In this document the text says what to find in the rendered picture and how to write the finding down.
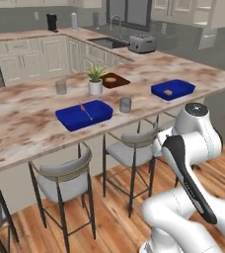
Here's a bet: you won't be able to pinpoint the silver toaster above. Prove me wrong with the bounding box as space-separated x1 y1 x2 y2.
127 33 158 54

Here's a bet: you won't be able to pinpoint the steel sink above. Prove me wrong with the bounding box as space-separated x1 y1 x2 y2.
86 36 131 50

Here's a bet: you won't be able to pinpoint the green plant in white pot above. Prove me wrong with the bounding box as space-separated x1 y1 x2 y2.
85 63 108 96

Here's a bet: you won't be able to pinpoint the white base cupboards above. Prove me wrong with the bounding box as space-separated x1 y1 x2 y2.
0 35 132 88

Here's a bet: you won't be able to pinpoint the silver tap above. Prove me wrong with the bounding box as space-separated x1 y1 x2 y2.
110 14 123 40

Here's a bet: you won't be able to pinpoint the grey cup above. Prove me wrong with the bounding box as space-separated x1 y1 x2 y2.
118 97 132 115
54 80 68 96

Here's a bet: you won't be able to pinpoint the blue tray with utensil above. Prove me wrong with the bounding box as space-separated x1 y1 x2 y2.
54 99 114 132

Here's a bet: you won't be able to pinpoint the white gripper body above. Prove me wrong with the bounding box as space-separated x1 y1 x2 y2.
152 127 174 158

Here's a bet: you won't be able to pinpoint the white paper towel roll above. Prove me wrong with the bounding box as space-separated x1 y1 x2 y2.
70 12 79 31

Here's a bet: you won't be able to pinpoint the dark window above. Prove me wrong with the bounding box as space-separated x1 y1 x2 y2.
106 0 153 33

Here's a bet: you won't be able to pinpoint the blue tray with cookie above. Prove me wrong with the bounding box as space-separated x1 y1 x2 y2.
150 78 196 102

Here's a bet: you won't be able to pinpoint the white wall cupboards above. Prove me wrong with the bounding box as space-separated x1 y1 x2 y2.
151 0 219 28

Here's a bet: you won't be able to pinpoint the black coffee machine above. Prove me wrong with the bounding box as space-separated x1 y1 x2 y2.
45 13 59 34

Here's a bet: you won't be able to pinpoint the dark brown board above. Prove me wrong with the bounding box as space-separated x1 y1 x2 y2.
101 72 131 90

